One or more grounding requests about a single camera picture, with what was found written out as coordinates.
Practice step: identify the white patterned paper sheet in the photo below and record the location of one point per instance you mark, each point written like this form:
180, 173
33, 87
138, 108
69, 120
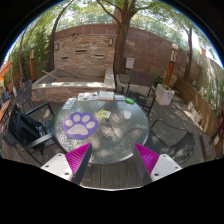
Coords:
69, 103

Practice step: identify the white square planter box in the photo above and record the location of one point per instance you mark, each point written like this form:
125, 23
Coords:
164, 94

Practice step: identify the open white book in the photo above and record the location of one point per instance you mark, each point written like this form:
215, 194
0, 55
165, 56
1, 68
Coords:
106, 95

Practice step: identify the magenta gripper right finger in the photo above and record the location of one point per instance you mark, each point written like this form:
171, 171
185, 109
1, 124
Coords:
151, 165

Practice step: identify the yellow sticky note pad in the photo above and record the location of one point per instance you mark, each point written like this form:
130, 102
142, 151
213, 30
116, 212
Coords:
104, 114

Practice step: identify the purple paw print mouse pad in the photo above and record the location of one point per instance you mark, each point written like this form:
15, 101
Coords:
80, 125

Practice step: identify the white computer mouse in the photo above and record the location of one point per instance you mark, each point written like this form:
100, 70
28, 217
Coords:
127, 114

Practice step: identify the black chair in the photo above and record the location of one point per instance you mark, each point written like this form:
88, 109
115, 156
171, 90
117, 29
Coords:
31, 135
177, 142

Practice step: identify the round glass patio table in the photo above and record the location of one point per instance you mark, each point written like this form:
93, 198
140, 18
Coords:
114, 138

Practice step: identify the colourful picture booklet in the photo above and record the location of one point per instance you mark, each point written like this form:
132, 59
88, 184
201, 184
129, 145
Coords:
87, 96

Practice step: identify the black chair at left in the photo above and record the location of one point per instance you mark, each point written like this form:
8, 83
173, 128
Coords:
31, 135

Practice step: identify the large tree trunk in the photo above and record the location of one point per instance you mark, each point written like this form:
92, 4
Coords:
122, 11

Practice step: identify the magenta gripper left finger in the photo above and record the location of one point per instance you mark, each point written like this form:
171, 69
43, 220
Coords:
70, 166

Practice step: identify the dark chair behind table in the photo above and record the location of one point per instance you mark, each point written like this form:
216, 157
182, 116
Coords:
140, 89

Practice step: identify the stone raised planter bed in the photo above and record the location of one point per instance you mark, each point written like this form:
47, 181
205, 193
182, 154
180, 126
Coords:
61, 91

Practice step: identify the wooden lamp post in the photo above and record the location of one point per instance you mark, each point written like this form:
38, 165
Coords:
171, 63

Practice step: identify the small white card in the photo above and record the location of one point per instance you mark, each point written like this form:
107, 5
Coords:
119, 98

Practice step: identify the black chair at right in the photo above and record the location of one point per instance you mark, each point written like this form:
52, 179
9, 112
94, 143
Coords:
177, 142

